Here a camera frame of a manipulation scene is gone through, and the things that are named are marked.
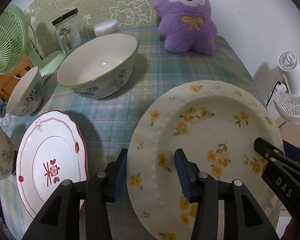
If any white standing fan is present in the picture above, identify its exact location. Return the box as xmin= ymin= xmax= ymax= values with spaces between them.
xmin=266 ymin=51 xmax=300 ymax=125

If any orange wooden chair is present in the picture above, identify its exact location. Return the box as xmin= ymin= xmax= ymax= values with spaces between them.
xmin=0 ymin=54 xmax=33 ymax=100

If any medium blue floral bowl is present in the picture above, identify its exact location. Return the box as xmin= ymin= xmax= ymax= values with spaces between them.
xmin=6 ymin=67 xmax=44 ymax=116

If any green desk fan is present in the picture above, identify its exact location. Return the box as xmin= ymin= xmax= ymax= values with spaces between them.
xmin=0 ymin=4 xmax=66 ymax=80

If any green cartoon wall mat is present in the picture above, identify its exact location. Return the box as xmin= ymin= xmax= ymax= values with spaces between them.
xmin=25 ymin=0 xmax=159 ymax=57

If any cotton swab container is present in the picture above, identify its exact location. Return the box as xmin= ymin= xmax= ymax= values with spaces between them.
xmin=93 ymin=19 xmax=119 ymax=37

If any glass jar black lid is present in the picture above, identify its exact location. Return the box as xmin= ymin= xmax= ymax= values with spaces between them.
xmin=52 ymin=8 xmax=89 ymax=56

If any small floral bowl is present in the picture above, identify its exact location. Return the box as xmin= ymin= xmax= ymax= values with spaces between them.
xmin=0 ymin=126 xmax=14 ymax=180

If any plaid blue green tablecloth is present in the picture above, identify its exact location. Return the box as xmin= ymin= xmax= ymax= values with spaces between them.
xmin=0 ymin=26 xmax=283 ymax=240

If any yellow floral cream plate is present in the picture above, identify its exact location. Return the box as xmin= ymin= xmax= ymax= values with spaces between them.
xmin=127 ymin=80 xmax=283 ymax=239

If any red trimmed white plate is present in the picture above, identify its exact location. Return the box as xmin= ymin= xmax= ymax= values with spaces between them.
xmin=16 ymin=110 xmax=89 ymax=218

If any large green rimmed bowl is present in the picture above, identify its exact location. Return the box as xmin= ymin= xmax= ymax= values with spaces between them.
xmin=56 ymin=33 xmax=139 ymax=99

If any purple plush rabbit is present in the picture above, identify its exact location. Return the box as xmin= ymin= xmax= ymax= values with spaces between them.
xmin=154 ymin=0 xmax=217 ymax=55

